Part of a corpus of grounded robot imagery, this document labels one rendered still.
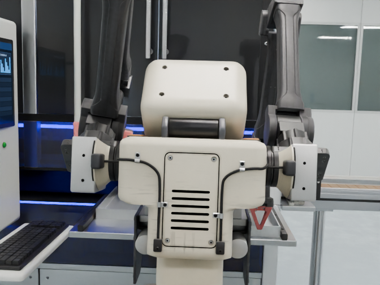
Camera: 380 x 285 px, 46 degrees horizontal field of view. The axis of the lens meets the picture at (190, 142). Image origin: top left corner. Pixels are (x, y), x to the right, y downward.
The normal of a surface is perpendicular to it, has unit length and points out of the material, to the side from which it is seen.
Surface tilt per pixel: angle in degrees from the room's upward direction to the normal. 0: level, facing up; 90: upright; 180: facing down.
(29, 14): 90
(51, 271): 90
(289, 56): 60
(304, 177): 82
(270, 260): 90
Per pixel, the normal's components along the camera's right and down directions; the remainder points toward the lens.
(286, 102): 0.03, -0.39
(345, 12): -0.04, 0.13
